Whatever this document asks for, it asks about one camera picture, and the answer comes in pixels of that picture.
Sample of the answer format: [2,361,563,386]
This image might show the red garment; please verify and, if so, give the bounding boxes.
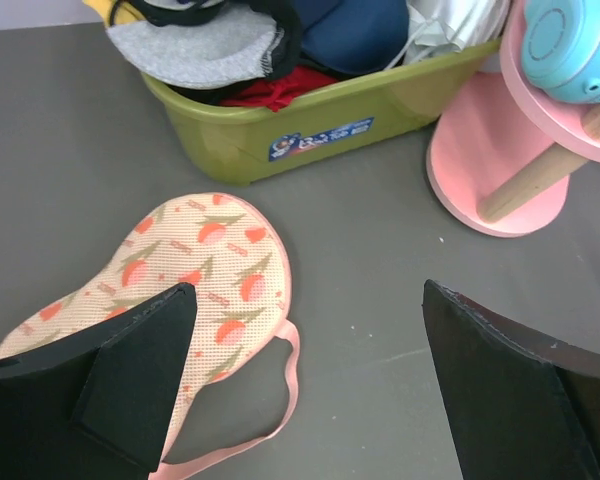
[220,66,338,112]

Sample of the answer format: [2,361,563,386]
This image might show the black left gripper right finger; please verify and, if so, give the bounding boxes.
[422,280,600,479]

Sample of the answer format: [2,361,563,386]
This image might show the teal headphones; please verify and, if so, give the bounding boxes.
[520,0,600,104]

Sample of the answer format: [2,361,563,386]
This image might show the yellow garment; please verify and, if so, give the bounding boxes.
[82,0,144,27]

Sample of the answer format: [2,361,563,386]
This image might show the green plastic bin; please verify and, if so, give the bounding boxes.
[142,40,500,185]

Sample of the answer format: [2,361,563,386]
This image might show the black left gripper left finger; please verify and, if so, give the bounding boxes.
[0,283,197,479]

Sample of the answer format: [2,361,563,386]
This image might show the navy blue bra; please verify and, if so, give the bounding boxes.
[292,0,409,75]

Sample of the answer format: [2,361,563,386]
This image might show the pink wooden shelf stand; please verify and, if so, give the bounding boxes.
[426,1,600,238]

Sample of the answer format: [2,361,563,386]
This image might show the floral mesh laundry bag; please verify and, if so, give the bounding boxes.
[0,193,300,447]

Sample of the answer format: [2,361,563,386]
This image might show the white garment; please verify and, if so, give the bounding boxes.
[386,0,511,69]

